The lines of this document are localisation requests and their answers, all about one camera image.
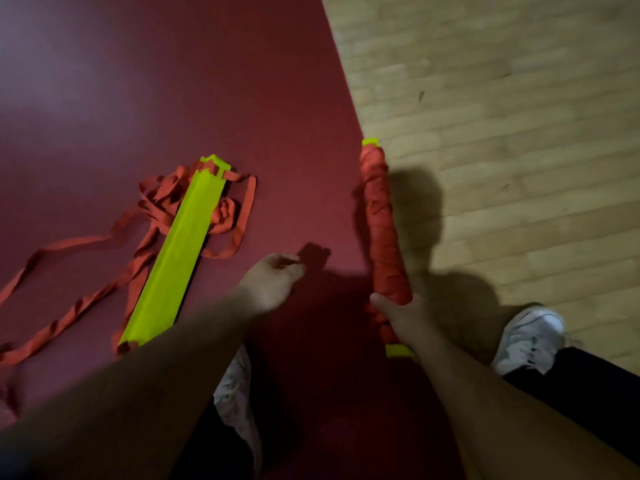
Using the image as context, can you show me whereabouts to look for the person's left hand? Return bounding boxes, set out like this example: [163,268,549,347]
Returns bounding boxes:
[235,253,307,318]

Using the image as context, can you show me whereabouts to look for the person's right hand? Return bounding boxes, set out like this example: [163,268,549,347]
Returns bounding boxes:
[369,292,441,351]

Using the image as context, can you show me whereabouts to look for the person's right forearm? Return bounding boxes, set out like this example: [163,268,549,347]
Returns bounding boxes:
[409,333,640,480]

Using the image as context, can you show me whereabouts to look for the person's left forearm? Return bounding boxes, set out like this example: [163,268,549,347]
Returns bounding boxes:
[0,288,253,480]

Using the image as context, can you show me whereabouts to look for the white left shoe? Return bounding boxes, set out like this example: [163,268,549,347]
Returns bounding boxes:
[213,343,264,477]

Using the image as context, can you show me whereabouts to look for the white shoe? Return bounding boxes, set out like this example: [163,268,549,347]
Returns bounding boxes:
[489,305,567,377]
[213,343,264,477]

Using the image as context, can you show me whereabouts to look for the white right shoe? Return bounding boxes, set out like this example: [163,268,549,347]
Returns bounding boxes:
[489,305,567,377]

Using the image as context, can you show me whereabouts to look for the black left trouser leg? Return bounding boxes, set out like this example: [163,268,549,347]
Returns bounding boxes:
[167,398,257,480]

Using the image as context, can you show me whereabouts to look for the black trouser leg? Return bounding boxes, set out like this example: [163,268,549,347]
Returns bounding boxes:
[501,346,640,469]
[167,398,257,480]

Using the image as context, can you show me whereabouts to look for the black right trouser leg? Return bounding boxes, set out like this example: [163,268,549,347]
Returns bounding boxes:
[501,346,640,469]

